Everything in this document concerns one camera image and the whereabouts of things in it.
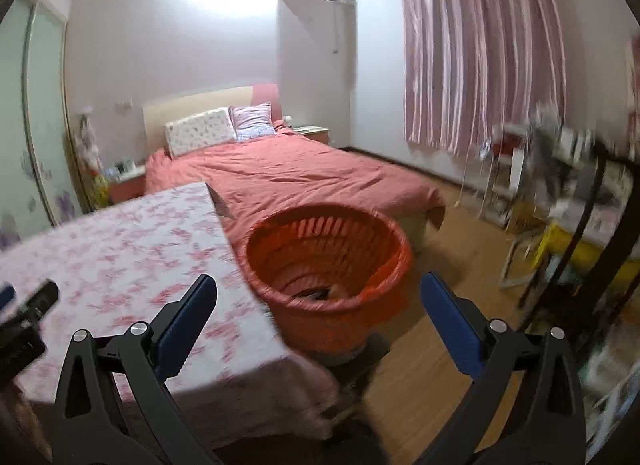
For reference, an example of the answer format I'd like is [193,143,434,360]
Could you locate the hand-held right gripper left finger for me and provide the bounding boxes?
[54,274,219,465]

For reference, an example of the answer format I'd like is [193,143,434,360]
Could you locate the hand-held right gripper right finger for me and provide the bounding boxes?
[420,271,586,465]

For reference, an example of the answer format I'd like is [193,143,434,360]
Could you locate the orange plastic basket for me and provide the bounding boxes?
[245,204,415,355]

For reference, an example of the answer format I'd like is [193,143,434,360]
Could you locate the person's left forearm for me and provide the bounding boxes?
[0,380,53,463]

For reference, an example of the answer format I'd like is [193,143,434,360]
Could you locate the black stool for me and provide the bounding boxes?
[327,332,392,386]

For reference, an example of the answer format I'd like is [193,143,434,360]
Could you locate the floral tablecloth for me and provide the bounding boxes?
[0,181,346,446]

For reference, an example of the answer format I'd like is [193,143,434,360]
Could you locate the yellow green plush toy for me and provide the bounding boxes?
[92,172,111,210]

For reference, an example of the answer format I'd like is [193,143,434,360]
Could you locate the yellow bag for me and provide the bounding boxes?
[537,222,640,276]

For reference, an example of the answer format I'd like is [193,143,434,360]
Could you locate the pink nightstand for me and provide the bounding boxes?
[107,165,147,204]
[292,125,331,146]

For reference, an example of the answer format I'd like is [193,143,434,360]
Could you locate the person's leg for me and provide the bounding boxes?
[325,417,391,465]

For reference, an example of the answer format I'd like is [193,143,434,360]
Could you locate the hanging plush toys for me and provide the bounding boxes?
[75,107,103,173]

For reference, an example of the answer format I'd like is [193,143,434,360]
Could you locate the dark wooden chair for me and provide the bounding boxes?
[520,137,640,346]

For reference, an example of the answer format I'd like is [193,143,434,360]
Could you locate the sliding door wardrobe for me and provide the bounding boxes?
[0,0,83,251]

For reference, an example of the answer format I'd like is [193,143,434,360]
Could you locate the floral pillow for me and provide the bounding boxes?
[165,107,237,158]

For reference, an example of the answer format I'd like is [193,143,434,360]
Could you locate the grey cloth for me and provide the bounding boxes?
[532,115,571,196]

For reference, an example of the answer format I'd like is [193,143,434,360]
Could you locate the pink bed duvet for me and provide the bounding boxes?
[144,127,447,246]

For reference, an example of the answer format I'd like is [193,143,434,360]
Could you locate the striped pink pillow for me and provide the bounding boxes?
[230,101,276,142]

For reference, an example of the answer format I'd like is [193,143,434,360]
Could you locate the cream pink headboard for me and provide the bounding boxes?
[142,84,281,160]

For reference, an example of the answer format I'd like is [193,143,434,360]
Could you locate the pink curtain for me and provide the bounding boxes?
[395,0,568,156]

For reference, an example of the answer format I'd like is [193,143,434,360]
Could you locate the white tube frame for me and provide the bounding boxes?
[502,235,546,291]

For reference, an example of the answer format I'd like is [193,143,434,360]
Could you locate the white wire rack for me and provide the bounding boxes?
[460,145,493,218]

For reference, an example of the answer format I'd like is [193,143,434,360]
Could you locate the pink wall shelf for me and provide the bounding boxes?
[625,35,640,110]

